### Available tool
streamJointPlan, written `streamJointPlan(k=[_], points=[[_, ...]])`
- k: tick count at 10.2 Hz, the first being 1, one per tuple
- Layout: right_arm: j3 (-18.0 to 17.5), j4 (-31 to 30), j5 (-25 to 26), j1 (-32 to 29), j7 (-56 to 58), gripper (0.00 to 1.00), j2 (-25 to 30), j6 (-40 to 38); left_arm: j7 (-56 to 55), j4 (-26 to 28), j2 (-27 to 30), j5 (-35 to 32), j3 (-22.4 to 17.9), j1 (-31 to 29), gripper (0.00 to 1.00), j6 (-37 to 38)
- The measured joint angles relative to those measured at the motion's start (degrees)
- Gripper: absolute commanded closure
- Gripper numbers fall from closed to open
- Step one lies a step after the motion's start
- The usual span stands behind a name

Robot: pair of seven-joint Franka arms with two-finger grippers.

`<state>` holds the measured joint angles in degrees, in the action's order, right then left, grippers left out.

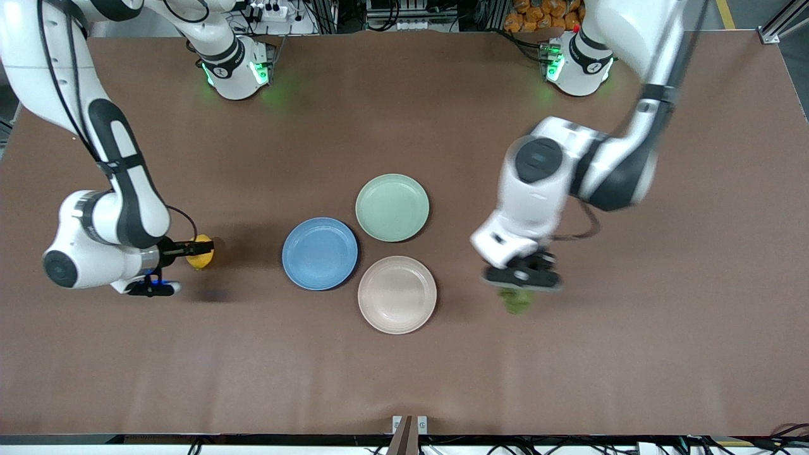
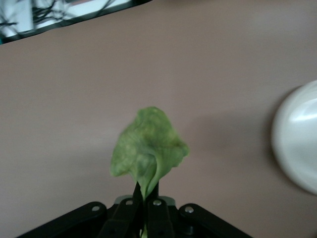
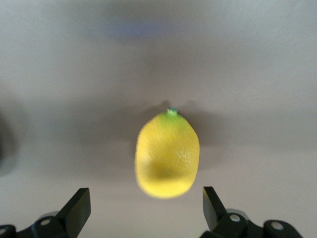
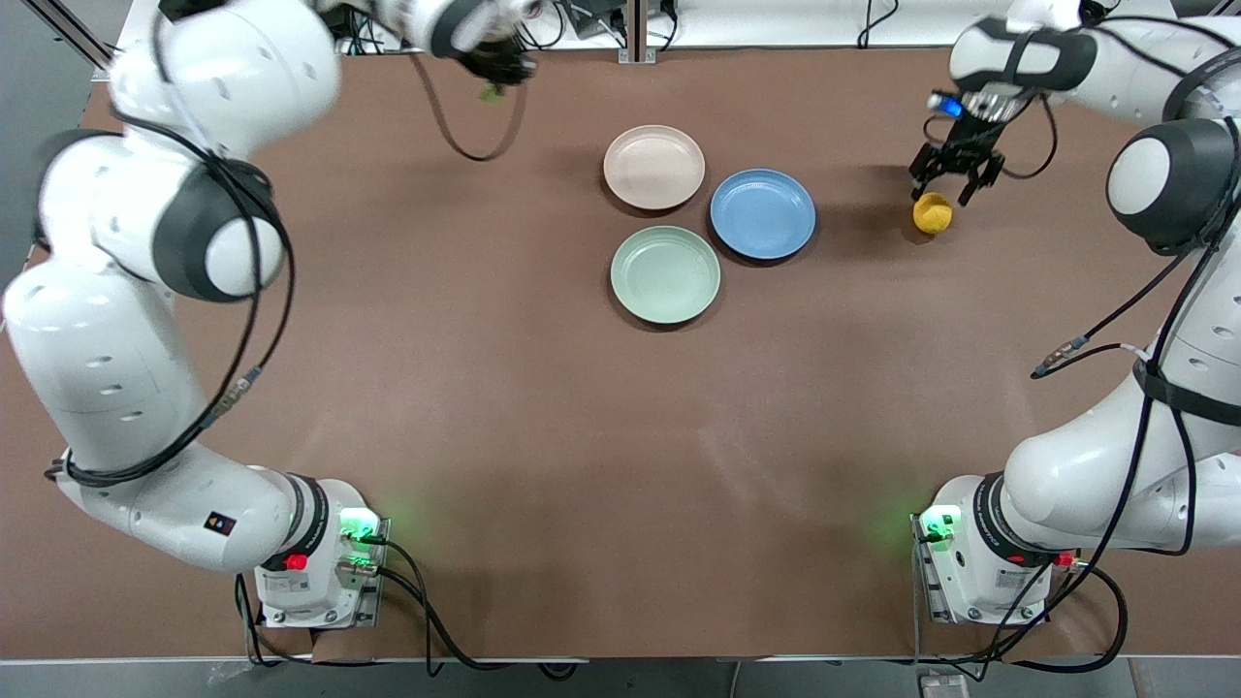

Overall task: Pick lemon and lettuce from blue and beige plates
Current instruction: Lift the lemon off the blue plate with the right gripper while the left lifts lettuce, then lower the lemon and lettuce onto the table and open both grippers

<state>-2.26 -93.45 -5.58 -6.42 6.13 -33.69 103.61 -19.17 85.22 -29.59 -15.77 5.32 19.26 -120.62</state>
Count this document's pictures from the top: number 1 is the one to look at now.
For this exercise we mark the yellow lemon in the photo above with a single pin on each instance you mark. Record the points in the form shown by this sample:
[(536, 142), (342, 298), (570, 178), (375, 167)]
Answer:
[(201, 259)]

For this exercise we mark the bag of orange items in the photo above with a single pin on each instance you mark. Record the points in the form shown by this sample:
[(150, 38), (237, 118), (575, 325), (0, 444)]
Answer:
[(537, 16)]

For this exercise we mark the silver metal bracket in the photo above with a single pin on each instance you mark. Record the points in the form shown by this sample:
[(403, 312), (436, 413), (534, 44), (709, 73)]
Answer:
[(422, 424)]

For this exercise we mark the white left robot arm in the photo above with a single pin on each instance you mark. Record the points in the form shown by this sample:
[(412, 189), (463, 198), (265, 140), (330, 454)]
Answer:
[(537, 202)]

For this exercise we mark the aluminium frame profile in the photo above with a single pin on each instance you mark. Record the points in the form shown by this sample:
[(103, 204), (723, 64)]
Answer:
[(784, 22)]

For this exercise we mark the brown table cover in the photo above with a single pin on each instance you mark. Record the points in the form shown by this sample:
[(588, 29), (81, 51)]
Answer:
[(632, 347)]

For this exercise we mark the beige plate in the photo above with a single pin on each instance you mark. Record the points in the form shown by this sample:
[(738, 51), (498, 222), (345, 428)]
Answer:
[(397, 294)]

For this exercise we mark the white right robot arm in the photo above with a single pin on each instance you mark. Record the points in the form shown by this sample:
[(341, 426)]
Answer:
[(28, 63)]

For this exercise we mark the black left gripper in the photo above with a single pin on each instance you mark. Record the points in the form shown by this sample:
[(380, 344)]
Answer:
[(545, 260)]

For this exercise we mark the black table edge rail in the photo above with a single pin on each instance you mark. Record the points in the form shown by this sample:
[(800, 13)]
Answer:
[(189, 438)]

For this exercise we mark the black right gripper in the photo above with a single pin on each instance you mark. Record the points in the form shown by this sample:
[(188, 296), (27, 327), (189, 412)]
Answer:
[(170, 248)]

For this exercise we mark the white power strip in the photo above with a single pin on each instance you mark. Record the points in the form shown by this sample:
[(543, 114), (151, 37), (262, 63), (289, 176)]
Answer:
[(267, 11)]

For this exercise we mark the green lettuce leaf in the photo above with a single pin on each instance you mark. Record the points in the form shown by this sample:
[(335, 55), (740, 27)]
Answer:
[(515, 302)]

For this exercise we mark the green plate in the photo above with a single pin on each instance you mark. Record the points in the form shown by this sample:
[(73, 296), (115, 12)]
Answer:
[(392, 207)]

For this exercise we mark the blue plate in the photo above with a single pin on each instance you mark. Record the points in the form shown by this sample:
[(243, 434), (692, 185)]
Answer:
[(319, 254)]

